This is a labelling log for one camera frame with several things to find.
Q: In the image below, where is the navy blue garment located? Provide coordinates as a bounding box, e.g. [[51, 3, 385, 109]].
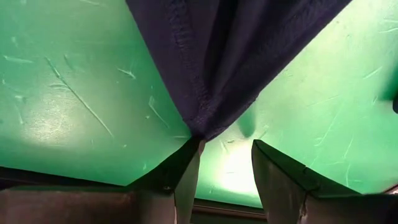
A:
[[126, 0, 353, 141]]

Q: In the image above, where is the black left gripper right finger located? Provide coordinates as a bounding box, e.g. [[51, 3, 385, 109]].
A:
[[251, 139, 398, 224]]

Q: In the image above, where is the green table mat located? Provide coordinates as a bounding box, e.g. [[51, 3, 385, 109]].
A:
[[0, 0, 398, 208]]

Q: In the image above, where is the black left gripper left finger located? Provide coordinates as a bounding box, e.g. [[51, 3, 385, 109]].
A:
[[0, 136, 206, 224]]

